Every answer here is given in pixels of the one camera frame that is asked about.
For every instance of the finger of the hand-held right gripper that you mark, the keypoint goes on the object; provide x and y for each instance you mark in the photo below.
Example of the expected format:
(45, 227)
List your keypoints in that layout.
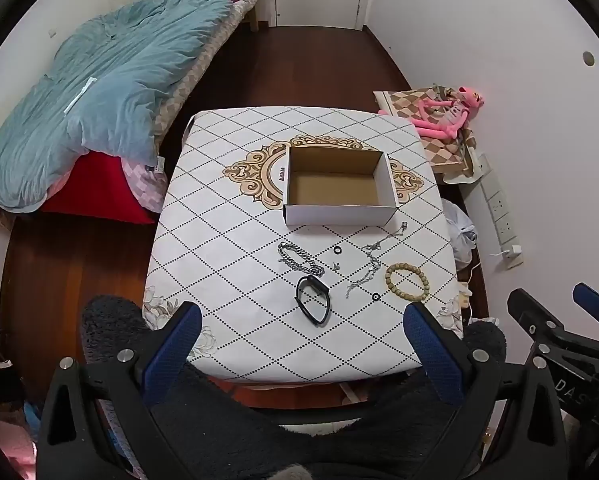
(527, 310)
(597, 305)

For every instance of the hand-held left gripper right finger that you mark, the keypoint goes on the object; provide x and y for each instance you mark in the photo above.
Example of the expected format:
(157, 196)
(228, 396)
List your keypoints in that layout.
(434, 360)

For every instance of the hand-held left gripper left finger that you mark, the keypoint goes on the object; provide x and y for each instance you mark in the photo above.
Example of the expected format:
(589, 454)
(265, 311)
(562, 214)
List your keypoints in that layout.
(172, 360)

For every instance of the black smart band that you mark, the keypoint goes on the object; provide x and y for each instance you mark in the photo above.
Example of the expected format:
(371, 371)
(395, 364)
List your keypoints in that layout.
(317, 284)

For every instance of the white cardboard box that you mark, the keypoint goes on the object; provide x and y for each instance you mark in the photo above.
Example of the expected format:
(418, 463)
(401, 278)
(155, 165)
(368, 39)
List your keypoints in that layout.
(329, 192)

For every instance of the white charger plug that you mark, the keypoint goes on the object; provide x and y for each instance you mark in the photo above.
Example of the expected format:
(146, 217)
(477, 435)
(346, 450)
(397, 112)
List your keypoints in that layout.
(513, 251)

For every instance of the diamond pattern tablecloth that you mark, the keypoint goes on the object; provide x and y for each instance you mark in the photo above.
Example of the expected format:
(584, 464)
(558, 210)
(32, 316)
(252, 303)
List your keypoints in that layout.
(229, 310)

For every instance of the white power strip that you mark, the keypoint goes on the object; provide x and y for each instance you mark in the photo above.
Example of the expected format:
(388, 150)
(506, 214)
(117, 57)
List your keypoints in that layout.
(499, 210)

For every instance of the white plastic bag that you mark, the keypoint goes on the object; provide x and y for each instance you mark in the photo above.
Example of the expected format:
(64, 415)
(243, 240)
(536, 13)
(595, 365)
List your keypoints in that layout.
(459, 230)

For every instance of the red bed sheet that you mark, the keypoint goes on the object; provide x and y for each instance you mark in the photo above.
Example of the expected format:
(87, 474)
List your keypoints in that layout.
(99, 190)

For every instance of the pink cloth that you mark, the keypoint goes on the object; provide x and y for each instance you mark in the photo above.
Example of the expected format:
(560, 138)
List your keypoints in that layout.
(4, 450)

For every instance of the pink plush toy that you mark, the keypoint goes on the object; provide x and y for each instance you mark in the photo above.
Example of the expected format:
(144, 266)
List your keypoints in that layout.
(447, 115)

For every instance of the blue duvet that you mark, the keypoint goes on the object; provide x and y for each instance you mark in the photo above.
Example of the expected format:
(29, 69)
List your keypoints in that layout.
(104, 85)

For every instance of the small white wall socket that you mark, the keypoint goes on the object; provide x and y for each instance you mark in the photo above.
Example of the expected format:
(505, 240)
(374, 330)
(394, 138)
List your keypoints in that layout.
(51, 33)

